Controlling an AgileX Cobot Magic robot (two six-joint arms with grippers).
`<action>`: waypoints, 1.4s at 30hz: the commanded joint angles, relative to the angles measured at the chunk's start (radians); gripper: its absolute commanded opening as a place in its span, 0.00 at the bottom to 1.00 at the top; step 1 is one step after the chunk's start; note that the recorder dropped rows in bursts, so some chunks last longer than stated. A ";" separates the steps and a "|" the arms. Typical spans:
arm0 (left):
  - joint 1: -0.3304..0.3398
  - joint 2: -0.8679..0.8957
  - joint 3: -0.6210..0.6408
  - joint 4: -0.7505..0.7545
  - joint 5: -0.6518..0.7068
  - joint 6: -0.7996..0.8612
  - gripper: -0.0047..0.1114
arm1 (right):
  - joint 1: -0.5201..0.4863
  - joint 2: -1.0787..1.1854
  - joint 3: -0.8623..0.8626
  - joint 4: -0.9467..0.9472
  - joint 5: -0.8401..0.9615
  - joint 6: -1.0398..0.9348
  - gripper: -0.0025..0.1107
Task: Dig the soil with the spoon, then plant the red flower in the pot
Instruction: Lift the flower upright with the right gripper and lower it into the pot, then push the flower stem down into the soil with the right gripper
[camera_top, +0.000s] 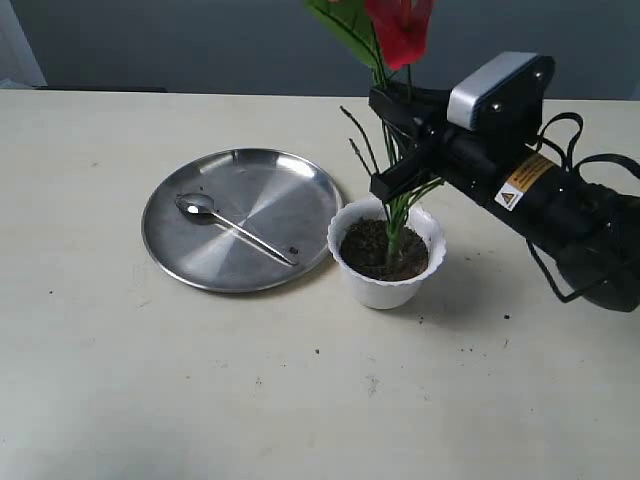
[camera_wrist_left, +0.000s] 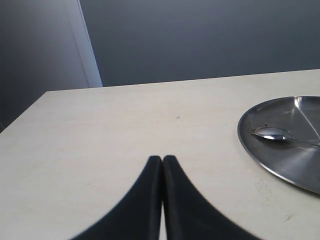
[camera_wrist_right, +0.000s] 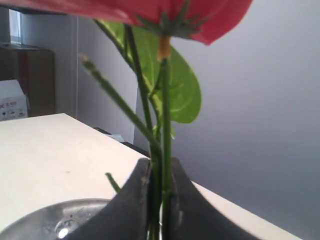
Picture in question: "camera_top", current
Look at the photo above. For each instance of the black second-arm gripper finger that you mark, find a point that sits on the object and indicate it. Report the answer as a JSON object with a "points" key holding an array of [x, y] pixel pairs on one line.
{"points": [[410, 112], [418, 169]]}

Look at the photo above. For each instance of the black second-arm gripper body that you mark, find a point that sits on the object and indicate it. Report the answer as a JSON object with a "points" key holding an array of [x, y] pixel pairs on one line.
{"points": [[549, 206]]}

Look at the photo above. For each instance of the red artificial flower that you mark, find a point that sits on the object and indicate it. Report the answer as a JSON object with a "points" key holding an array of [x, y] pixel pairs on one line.
{"points": [[388, 37]]}

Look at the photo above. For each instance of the steel spoon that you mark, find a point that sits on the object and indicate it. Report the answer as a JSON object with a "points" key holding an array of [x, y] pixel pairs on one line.
{"points": [[200, 204]]}

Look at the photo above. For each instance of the dark soil in pot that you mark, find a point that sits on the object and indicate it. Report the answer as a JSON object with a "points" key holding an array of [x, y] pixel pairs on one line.
{"points": [[365, 249]]}

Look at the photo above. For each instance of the white scalloped flower pot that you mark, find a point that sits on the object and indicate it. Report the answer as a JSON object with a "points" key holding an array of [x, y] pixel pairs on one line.
{"points": [[378, 294]]}

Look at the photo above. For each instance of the round steel plate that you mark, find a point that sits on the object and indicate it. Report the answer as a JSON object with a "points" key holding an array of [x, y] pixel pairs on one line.
{"points": [[281, 197]]}

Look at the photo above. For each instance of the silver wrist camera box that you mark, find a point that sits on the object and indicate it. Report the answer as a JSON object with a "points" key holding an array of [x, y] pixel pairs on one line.
{"points": [[504, 96]]}

